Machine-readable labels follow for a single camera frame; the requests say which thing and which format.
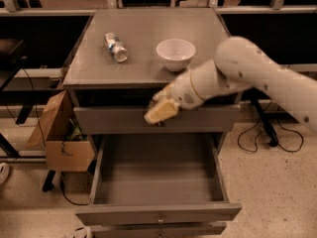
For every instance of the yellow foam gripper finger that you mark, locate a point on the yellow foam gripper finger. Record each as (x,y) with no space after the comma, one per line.
(161,110)
(164,93)

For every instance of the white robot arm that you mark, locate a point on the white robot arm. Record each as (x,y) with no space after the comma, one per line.
(238,65)

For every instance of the grey top drawer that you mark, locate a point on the grey top drawer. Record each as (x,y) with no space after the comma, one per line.
(130,120)

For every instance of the grey drawer cabinet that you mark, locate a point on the grey drawer cabinet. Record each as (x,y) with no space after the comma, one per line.
(95,79)

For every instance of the grey open middle drawer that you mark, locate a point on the grey open middle drawer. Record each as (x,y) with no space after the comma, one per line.
(158,179)

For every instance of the grey bottom drawer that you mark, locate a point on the grey bottom drawer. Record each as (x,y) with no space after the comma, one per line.
(169,230)

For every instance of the white ceramic bowl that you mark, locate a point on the white ceramic bowl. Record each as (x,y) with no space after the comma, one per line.
(175,54)

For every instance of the clear plastic water bottle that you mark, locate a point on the clear plastic water bottle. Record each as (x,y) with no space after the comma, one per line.
(115,47)

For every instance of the brown cardboard box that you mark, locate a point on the brown cardboard box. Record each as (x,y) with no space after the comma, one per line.
(54,132)

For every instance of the white shoe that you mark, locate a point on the white shoe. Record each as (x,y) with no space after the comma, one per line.
(4,172)

